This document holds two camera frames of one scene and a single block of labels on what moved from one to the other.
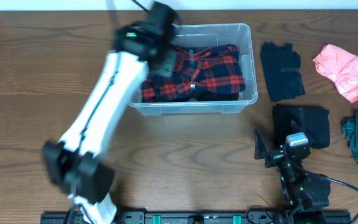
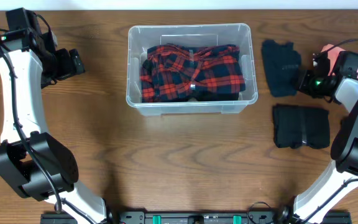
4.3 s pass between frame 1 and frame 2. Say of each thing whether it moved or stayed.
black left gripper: moved
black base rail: stayed
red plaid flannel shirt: stayed
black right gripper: moved
